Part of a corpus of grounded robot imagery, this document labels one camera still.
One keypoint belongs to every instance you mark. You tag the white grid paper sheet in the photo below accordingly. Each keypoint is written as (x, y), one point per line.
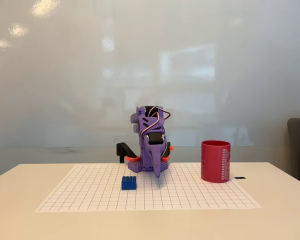
(115, 197)

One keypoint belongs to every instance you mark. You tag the red cup white print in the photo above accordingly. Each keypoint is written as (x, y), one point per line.
(215, 162)

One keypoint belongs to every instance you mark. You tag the black clamp orange foot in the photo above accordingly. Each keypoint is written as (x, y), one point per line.
(121, 148)

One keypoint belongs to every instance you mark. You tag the blue toy brick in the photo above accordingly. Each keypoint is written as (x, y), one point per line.
(128, 183)

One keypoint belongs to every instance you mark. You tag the dark grey chair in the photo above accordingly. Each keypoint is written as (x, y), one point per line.
(298, 150)

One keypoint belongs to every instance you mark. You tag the small flat black piece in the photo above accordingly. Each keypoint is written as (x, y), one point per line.
(240, 177)

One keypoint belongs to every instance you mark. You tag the purple robot arm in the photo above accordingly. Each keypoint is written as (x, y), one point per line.
(145, 160)

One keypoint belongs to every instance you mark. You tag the black clamp orange knob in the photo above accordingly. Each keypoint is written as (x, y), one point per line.
(171, 149)

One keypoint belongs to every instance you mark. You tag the purple gripper black servo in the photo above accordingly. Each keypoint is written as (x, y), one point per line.
(155, 155)

